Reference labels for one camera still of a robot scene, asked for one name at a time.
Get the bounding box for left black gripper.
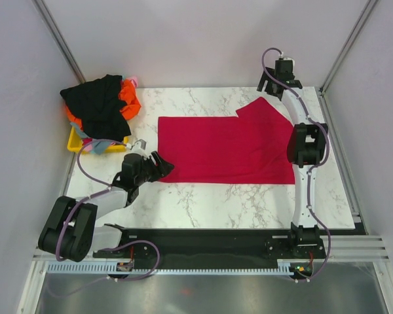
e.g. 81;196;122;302
135;151;174;186

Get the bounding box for crimson red t shirt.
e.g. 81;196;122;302
158;97;295;184

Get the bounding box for yellow plastic basket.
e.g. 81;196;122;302
67;127;128;154

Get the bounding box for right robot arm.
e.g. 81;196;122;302
257;56;329;258

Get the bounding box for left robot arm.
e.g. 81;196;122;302
37;151;175;262

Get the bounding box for grey blue garment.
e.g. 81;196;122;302
70;122;115;154

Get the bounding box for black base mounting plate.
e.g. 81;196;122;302
93;229;322;268

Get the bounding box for orange t shirt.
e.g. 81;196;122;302
64;80;142;127

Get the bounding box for black t shirt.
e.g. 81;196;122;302
60;75;131;141

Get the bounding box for pink garment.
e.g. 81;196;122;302
127;76;138;88

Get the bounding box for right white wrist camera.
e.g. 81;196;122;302
278;54;295;67

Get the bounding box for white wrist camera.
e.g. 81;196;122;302
278;54;295;67
126;139;147;156

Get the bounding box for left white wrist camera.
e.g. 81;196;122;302
126;139;147;156

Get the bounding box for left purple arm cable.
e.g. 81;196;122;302
47;139;160;298

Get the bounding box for right aluminium frame post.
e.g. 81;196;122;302
318;0;380;96

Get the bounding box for aluminium frame post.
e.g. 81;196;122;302
32;0;86;83
318;0;380;96

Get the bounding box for white slotted cable duct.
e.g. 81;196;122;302
46;261;293;275

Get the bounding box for right aluminium rail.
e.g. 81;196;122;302
322;234;391;262

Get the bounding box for left aluminium frame post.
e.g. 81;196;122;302
32;0;86;83

